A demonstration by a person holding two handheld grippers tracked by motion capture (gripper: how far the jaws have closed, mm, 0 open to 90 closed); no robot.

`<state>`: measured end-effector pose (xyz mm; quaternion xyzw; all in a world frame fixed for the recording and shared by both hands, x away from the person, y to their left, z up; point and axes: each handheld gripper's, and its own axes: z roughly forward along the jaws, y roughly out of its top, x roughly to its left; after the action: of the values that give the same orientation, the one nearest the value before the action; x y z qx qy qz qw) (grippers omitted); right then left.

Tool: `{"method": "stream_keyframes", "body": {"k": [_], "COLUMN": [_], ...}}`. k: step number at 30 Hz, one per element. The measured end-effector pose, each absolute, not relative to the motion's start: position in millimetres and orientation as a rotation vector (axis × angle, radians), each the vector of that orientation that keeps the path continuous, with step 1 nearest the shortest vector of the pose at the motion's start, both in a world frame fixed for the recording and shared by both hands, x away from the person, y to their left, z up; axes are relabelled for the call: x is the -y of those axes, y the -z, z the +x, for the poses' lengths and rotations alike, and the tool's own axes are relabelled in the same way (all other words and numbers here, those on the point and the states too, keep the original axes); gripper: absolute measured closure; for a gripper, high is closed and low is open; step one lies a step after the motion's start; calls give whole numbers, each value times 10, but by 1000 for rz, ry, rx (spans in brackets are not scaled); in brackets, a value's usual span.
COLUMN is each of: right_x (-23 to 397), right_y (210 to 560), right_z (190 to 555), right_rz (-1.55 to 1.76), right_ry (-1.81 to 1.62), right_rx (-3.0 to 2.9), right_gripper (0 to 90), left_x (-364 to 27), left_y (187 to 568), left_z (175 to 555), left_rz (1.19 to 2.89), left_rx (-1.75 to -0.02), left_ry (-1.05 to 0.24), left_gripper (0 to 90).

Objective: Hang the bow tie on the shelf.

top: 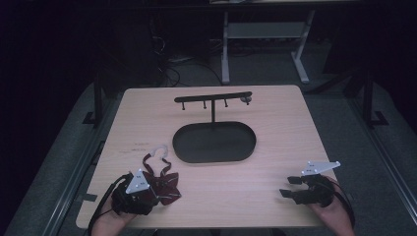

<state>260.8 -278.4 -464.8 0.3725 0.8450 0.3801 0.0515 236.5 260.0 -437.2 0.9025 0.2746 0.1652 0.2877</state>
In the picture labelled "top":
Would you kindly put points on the grey tape strip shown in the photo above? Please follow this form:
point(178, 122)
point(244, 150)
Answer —
point(87, 197)

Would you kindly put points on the person's right hand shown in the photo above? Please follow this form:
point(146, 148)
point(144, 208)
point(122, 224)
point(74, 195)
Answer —
point(327, 211)

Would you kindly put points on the dark red bow tie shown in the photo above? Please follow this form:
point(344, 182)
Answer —
point(165, 188)

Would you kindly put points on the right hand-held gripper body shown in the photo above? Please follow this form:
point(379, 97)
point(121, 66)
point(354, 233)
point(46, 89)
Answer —
point(316, 190)

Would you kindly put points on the black stand with oval tray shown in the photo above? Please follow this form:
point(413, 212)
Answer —
point(213, 142)

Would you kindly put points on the person's left hand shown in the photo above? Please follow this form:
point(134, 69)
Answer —
point(113, 217)

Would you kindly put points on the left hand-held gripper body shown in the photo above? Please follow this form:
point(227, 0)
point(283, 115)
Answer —
point(137, 183)

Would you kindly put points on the black metal stand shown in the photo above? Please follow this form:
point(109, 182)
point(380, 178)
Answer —
point(369, 98)
point(97, 98)

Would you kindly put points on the white metal desk frame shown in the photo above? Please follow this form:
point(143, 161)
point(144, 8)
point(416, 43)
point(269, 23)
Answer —
point(262, 30)

